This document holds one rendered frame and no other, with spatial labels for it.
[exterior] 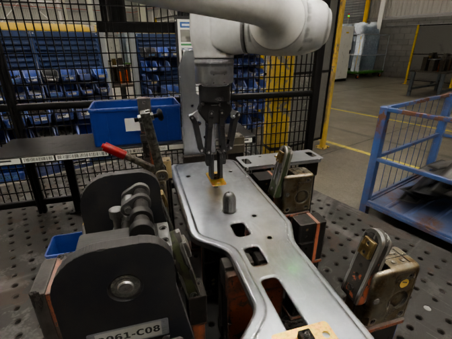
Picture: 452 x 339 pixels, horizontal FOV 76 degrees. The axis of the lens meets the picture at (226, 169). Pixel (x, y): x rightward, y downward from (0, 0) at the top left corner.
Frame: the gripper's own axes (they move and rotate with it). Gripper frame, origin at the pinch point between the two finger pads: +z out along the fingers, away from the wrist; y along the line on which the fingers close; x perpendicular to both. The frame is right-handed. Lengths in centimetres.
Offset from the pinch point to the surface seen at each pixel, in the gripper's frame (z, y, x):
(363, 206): 93, 150, 100
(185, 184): 6.6, -7.7, 3.8
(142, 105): -11.1, -16.4, 28.7
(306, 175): 2.5, 22.3, -8.1
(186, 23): -36, 3, 54
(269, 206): 6.5, 9.7, -13.5
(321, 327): 6.3, 3.0, -45.6
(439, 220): 90, 186, 63
